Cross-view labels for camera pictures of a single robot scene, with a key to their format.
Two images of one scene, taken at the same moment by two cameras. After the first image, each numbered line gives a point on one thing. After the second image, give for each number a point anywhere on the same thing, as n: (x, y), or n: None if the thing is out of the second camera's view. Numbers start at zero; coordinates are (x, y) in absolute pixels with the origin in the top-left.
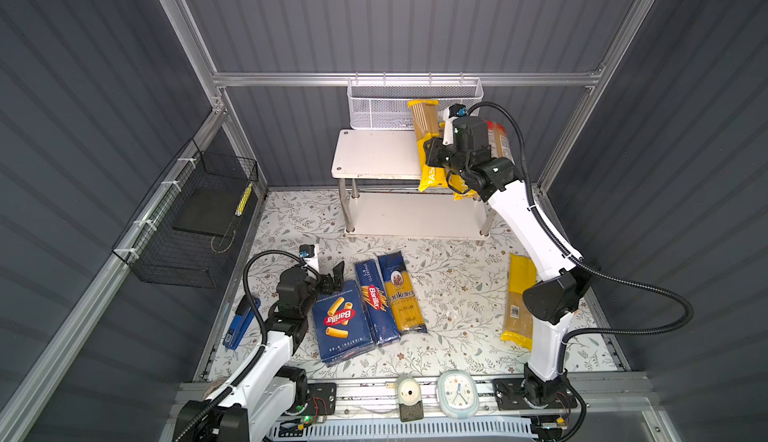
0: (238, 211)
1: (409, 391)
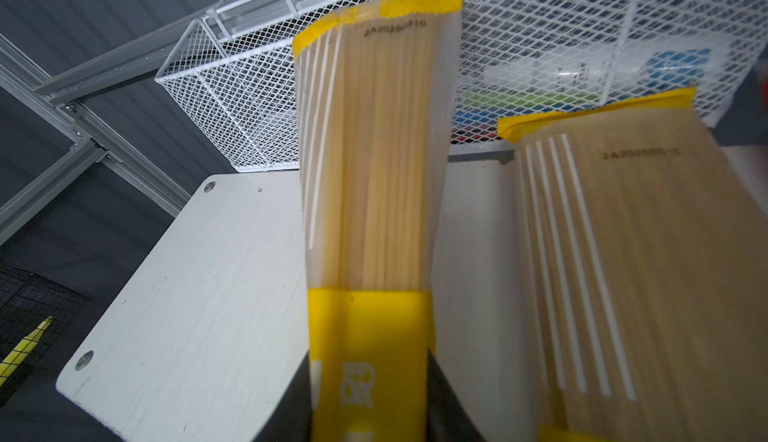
0: (9, 365)
1: None
